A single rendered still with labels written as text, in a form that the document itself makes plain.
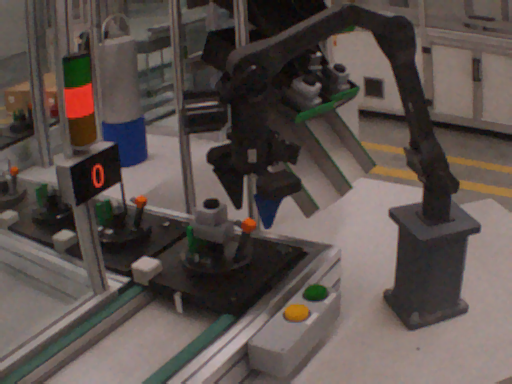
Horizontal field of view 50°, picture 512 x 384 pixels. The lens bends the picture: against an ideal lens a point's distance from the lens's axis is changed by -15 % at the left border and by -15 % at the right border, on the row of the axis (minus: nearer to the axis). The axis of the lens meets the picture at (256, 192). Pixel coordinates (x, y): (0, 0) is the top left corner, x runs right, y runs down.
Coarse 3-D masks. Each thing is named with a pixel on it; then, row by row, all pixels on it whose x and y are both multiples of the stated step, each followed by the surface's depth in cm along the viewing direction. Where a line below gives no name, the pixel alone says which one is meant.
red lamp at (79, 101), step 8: (80, 88) 93; (88, 88) 95; (72, 96) 94; (80, 96) 94; (88, 96) 95; (72, 104) 94; (80, 104) 94; (88, 104) 95; (72, 112) 95; (80, 112) 95; (88, 112) 96
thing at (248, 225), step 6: (234, 222) 113; (240, 222) 113; (246, 222) 111; (252, 222) 112; (240, 228) 112; (246, 228) 111; (252, 228) 111; (246, 234) 112; (240, 240) 113; (246, 240) 113; (240, 246) 114; (246, 246) 115; (240, 252) 115
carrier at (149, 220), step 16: (96, 208) 131; (112, 208) 129; (128, 208) 145; (96, 224) 133; (112, 224) 132; (128, 224) 132; (144, 224) 132; (160, 224) 136; (176, 224) 136; (112, 240) 125; (128, 240) 126; (144, 240) 129; (160, 240) 129; (176, 240) 130; (112, 256) 123; (128, 256) 123; (128, 272) 117
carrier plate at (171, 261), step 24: (264, 240) 127; (168, 264) 119; (264, 264) 118; (288, 264) 118; (168, 288) 112; (192, 288) 111; (216, 288) 110; (240, 288) 110; (264, 288) 112; (240, 312) 106
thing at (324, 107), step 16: (224, 32) 134; (256, 32) 138; (208, 48) 132; (224, 48) 129; (208, 64) 133; (224, 64) 130; (288, 64) 135; (272, 80) 134; (288, 80) 136; (320, 96) 132; (288, 112) 123; (304, 112) 123; (320, 112) 128
